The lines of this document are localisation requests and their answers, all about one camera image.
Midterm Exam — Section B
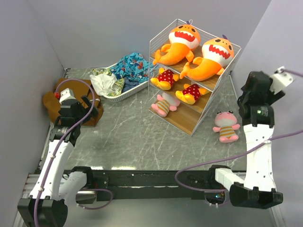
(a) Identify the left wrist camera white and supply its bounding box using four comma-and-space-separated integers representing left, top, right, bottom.
54, 88, 76, 105

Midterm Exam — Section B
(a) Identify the brown garment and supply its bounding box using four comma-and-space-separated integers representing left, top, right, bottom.
42, 79, 103, 126

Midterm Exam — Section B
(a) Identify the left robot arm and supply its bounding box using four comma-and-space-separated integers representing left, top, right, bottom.
18, 96, 98, 227

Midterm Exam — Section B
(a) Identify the pink frog plush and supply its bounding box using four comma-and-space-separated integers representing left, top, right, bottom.
213, 110, 240, 143
151, 93, 180, 117

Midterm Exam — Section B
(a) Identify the white wire wooden shelf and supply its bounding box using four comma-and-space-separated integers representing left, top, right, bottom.
148, 19, 241, 135

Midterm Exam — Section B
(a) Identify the blue patterned cloth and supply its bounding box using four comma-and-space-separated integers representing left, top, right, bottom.
110, 52, 152, 93

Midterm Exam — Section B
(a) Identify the white laundry basket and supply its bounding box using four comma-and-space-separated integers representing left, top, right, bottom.
103, 64, 149, 103

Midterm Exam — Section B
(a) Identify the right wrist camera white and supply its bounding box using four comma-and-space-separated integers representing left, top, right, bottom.
269, 66, 295, 95

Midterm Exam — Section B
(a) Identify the large orange shark plush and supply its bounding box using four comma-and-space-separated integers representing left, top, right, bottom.
152, 21, 201, 66

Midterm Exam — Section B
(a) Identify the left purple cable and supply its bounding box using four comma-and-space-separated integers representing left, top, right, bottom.
34, 79, 96, 227

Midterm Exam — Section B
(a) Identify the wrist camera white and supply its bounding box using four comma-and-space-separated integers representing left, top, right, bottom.
269, 66, 295, 95
54, 88, 76, 105

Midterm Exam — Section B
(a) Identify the white green cloth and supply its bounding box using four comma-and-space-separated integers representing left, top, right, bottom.
89, 69, 125, 96

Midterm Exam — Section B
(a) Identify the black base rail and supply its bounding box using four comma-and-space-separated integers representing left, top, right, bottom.
84, 170, 227, 200

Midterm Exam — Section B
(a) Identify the yellow frog plush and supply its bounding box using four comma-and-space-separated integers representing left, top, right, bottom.
150, 68, 180, 90
175, 83, 210, 105

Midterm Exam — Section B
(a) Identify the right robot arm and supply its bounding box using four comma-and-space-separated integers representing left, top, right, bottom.
207, 71, 292, 209

